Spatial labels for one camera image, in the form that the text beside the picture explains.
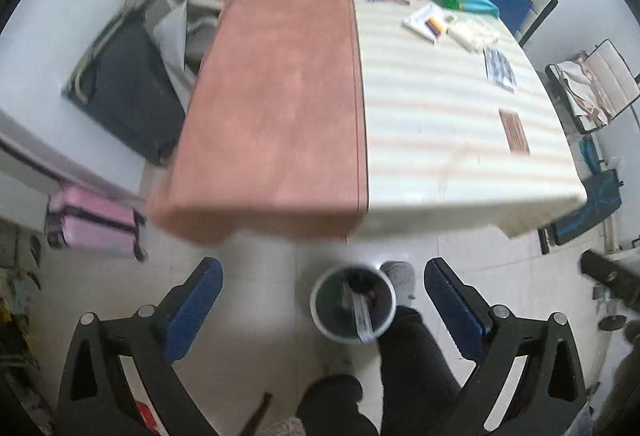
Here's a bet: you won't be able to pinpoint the pink suitcase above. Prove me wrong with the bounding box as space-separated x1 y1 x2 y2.
44 186 146 263

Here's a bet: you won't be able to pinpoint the person's black trouser legs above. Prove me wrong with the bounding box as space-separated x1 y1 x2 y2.
296 306 461 435

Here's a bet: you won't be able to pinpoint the dark folding cot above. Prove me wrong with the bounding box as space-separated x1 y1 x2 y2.
62 0 186 166

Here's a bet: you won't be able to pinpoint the striped cream tablecloth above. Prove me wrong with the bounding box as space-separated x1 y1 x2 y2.
354 0 586 238

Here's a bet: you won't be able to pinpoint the pink terracotta towel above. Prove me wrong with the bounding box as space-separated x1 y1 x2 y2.
146 0 368 244

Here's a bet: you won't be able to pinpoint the cream medicine box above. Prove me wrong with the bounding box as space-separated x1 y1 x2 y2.
447 20 499 54

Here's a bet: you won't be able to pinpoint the grey right slipper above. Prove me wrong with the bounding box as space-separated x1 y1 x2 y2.
380 262 416 307

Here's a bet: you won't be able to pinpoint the long white box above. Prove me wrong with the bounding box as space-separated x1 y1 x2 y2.
348 288 374 344

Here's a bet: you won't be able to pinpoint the brown leather patch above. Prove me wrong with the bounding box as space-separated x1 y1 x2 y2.
499 110 530 156

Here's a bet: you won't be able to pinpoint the white cushioned chair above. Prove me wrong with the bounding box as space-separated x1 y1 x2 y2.
544 38 639 135

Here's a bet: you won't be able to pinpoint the white round trash bin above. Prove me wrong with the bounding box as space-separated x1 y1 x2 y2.
309 265 397 345

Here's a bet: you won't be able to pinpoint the silver pill blister pack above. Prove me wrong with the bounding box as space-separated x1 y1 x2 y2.
483 47 518 92

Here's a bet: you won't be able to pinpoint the grey cloth on cot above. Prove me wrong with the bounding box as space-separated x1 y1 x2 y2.
151 0 229 110

